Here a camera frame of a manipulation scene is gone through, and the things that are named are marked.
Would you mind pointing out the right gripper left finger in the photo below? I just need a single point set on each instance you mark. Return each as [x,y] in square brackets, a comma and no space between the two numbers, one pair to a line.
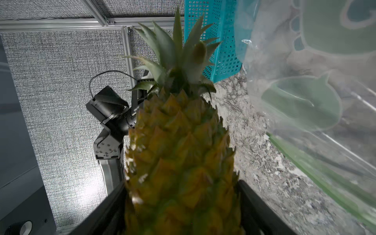
[108,217]

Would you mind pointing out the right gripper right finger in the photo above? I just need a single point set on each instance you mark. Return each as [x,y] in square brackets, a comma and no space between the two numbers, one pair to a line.
[256,217]

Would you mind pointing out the yellow pineapple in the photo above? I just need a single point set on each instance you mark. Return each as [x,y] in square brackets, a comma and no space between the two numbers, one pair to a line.
[180,166]

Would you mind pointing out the clear zip-top bag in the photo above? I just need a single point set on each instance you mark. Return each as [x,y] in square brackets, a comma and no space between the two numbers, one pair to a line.
[311,69]

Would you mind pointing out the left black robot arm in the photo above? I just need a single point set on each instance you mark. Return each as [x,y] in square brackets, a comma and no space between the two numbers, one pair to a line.
[116,117]

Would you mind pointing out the teal plastic basket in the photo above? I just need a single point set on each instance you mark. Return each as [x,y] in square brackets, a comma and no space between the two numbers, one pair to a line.
[221,14]

